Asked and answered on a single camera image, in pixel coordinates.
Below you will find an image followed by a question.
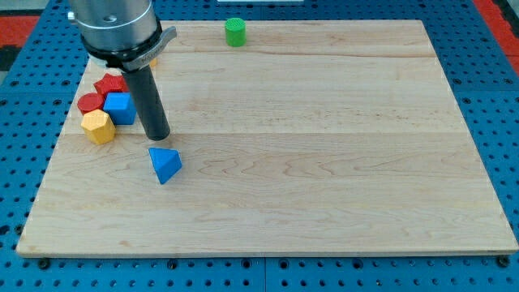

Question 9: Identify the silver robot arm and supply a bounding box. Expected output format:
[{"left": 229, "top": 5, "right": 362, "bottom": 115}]
[{"left": 68, "top": 0, "right": 177, "bottom": 72}]

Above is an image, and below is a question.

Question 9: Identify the blue cube block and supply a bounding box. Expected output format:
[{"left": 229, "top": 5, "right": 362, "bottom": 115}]
[{"left": 103, "top": 92, "right": 136, "bottom": 125}]

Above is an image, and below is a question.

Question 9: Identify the wooden board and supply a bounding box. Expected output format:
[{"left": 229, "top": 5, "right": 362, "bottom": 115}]
[{"left": 16, "top": 20, "right": 518, "bottom": 258}]

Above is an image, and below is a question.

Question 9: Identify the blue triangular prism block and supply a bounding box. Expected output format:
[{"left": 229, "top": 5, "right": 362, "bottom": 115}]
[{"left": 148, "top": 148, "right": 182, "bottom": 184}]

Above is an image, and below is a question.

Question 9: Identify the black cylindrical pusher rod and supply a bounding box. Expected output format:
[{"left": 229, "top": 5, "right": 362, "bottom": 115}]
[{"left": 122, "top": 66, "right": 170, "bottom": 141}]

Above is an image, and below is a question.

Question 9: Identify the green cylinder block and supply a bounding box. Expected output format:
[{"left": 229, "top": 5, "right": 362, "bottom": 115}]
[{"left": 225, "top": 18, "right": 247, "bottom": 47}]

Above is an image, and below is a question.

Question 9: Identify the yellow hexagon block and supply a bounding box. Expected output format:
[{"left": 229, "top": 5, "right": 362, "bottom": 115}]
[{"left": 81, "top": 109, "right": 116, "bottom": 144}]

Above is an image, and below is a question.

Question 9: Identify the red star block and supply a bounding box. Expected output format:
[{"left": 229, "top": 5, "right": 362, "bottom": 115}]
[{"left": 93, "top": 73, "right": 129, "bottom": 98}]

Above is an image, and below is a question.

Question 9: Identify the red cylinder block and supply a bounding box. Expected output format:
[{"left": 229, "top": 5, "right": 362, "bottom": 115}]
[{"left": 77, "top": 92, "right": 105, "bottom": 115}]

